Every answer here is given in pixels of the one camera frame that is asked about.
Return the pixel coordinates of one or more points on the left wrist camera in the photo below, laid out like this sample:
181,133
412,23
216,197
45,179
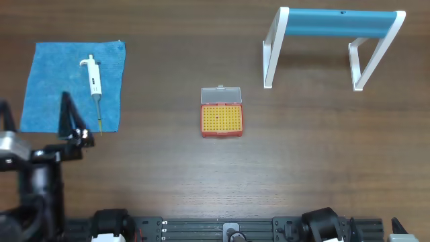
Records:
13,144

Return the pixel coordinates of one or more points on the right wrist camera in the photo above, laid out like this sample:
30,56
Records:
403,238

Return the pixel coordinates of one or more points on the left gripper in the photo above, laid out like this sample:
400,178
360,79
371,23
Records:
67,151

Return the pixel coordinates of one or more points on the mounting rail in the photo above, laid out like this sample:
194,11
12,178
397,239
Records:
201,230

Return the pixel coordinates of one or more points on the white pipette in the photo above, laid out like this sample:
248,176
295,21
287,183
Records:
94,79

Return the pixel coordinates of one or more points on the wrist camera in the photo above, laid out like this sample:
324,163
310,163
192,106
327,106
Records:
403,238
13,144

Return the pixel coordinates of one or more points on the white and blue stand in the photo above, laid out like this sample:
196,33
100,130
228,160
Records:
336,23

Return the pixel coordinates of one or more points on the blue cloth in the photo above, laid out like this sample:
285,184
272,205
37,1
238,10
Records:
53,87

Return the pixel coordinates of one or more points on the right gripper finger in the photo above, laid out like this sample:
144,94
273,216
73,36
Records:
398,227
354,232

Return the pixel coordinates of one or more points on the red and yellow tip box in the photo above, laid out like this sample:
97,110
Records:
221,119

